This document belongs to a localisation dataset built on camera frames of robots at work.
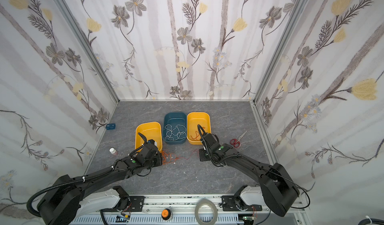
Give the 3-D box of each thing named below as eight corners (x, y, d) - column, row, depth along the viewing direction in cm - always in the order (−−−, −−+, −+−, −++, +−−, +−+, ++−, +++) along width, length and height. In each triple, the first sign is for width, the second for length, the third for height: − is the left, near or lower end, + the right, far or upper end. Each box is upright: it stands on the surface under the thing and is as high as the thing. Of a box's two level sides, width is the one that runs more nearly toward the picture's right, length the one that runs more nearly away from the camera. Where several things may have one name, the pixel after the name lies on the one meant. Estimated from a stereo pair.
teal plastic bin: (161, 144, 98) (159, 139, 94) (165, 117, 112) (164, 112, 108) (186, 144, 98) (186, 140, 94) (187, 117, 113) (187, 112, 108)
